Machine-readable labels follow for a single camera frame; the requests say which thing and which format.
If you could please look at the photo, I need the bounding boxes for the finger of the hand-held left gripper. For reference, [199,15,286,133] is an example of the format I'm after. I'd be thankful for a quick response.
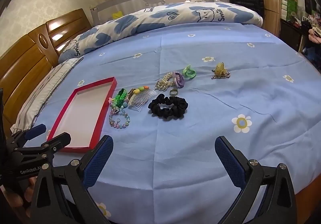
[15,132,72,165]
[10,124,47,150]

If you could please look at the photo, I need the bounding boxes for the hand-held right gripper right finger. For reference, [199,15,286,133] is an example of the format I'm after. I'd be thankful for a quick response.
[215,136,301,224]

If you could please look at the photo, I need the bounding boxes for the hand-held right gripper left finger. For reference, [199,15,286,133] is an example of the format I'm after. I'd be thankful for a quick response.
[24,135,114,224]

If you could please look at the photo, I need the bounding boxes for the red shallow tray box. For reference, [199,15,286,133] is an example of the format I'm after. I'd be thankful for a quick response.
[47,76,118,153]

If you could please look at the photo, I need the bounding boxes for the yellow hair claw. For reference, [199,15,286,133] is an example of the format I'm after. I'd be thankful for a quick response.
[213,62,228,75]

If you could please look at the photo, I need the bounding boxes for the purple hair tie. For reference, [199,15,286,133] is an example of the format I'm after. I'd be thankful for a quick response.
[172,71,186,89]

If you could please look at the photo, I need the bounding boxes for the green hair tie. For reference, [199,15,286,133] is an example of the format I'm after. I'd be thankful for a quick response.
[182,64,197,79]

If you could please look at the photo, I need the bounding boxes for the pearl bracelet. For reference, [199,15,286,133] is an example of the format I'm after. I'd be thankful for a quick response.
[155,73,176,92]

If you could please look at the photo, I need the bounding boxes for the person's left hand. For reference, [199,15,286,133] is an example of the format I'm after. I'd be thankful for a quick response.
[0,177,36,217]

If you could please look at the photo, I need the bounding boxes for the striped grey pillow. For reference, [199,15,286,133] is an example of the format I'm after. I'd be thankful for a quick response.
[10,58,84,134]

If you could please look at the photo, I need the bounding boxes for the blue flowered bed sheet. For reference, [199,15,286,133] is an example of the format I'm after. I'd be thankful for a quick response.
[25,21,321,224]

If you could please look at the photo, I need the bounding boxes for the wooden headboard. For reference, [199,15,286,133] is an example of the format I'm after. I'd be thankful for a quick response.
[0,8,95,108]

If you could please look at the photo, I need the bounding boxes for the green beaded hair accessory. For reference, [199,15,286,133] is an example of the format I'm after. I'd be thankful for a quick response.
[112,88,129,108]

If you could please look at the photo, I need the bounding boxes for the clear hair comb coloured beads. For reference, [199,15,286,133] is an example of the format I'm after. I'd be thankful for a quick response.
[128,86,157,112]

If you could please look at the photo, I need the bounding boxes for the black scrunchie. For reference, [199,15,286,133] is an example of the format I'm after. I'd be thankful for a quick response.
[148,93,189,120]

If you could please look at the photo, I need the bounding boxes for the dark cabinet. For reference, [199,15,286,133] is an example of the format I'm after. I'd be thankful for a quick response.
[279,18,309,52]

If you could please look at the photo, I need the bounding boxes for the pink clothes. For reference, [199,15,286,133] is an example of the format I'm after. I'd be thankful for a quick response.
[308,13,321,44]

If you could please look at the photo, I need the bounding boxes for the white duvet blue hearts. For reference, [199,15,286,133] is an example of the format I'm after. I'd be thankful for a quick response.
[58,1,264,64]

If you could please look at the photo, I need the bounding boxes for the stack of green white boxes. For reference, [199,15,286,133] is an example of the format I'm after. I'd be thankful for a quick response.
[280,0,298,22]

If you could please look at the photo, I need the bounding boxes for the pastel bead bracelet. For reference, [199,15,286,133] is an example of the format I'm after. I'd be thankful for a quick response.
[108,99,131,129]

